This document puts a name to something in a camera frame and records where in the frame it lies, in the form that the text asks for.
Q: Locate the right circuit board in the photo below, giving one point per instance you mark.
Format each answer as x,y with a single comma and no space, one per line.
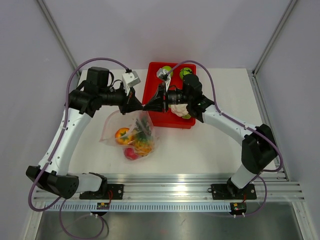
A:
238,209

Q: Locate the toy pineapple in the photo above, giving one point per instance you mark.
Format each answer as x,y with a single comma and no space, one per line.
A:
143,137

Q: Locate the right aluminium frame post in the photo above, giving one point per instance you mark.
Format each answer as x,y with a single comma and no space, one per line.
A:
275,35

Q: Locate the red toy apple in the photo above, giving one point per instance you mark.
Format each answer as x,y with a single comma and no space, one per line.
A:
130,154

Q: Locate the red plastic tray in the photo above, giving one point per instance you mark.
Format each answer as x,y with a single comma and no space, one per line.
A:
166,119

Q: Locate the clear zip top bag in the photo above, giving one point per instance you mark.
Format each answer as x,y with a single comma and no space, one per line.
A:
115,121

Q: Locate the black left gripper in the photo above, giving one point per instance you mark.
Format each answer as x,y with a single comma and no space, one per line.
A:
132,103

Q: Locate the circuit board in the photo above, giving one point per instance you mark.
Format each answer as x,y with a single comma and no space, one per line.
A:
238,209
103,206

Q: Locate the left circuit board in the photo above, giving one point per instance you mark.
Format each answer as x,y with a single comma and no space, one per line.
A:
103,206

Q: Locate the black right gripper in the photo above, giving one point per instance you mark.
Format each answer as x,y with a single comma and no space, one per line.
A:
157,103

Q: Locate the right side aluminium rail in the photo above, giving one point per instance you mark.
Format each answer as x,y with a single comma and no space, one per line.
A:
263,111

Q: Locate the green toy apple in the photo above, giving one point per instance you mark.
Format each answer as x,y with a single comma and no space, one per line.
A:
168,69

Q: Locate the white slotted cable duct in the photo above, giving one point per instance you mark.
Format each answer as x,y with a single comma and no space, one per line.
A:
148,207

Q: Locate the red toy tomato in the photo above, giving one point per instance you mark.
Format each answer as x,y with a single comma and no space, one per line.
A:
123,136

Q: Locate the aluminium frame post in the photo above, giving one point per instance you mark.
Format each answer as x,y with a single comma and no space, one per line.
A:
49,18
275,35

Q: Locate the toy cauliflower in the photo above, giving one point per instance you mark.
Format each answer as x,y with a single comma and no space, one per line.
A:
180,110

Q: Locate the toy watermelon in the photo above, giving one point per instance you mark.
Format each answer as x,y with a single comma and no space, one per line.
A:
185,71

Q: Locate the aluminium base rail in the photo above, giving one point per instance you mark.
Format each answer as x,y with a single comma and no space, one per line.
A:
194,187

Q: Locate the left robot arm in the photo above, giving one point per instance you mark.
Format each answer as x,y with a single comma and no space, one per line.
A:
52,173

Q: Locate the left aluminium frame post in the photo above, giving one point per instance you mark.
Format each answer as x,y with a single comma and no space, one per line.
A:
49,18

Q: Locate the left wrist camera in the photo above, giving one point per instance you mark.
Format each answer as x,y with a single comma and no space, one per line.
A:
129,80

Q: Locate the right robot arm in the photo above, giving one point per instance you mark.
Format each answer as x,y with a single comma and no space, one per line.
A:
267,145

